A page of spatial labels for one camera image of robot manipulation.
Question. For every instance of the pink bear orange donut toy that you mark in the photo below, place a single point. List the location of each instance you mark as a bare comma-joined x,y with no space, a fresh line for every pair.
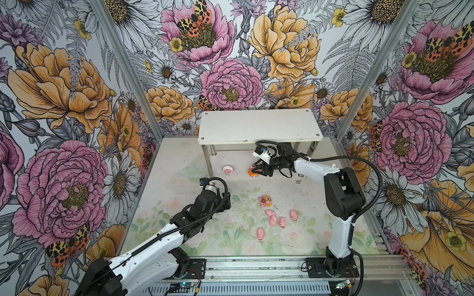
251,173

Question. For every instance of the white hooded pink doll toy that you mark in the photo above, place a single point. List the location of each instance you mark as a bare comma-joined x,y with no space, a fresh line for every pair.
228,170

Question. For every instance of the white vented cable duct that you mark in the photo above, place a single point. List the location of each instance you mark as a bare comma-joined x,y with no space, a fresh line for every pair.
219,288

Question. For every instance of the aluminium corner post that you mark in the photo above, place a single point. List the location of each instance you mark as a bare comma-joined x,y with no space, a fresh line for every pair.
401,23
113,38

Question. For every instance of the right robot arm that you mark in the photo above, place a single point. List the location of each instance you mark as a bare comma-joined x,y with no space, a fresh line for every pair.
342,193

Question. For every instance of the right aluminium corner post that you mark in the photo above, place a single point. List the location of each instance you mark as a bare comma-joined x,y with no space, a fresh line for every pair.
401,23

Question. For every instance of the left aluminium corner post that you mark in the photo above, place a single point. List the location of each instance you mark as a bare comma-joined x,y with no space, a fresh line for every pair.
113,38

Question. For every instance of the white two-tier shelf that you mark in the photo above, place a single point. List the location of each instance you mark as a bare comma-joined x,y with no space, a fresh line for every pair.
229,137

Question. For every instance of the pink pig toy left pair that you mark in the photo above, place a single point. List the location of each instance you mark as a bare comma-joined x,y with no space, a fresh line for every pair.
273,220

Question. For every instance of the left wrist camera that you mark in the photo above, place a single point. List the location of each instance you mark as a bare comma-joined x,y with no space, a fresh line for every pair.
206,185

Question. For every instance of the pink pig toy front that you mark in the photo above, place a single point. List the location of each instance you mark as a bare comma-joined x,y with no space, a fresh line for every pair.
260,234

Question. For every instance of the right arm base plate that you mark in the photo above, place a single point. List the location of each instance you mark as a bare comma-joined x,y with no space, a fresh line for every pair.
330,268

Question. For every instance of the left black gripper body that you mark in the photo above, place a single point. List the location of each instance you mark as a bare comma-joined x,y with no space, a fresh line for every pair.
218,203

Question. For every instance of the pink bear yellow flower toy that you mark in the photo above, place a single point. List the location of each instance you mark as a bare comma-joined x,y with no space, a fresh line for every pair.
266,201

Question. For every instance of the pink pig toy middle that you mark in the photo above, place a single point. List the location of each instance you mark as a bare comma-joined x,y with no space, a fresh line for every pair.
282,222

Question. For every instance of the aluminium front rail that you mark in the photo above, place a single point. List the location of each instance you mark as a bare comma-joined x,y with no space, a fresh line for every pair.
279,268

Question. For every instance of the pink pig toy right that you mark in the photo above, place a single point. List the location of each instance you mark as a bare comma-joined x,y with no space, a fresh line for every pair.
294,216

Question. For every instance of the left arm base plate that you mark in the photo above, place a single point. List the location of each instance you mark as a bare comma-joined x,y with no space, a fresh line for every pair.
191,269

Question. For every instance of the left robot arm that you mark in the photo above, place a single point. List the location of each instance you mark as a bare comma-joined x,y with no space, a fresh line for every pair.
159,257

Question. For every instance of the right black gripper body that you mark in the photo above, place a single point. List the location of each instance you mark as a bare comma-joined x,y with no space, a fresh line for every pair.
277,162

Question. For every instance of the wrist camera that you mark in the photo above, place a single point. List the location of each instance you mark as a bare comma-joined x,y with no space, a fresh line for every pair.
206,185
263,154

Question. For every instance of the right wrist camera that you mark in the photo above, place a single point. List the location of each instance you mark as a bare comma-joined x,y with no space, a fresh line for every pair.
263,154

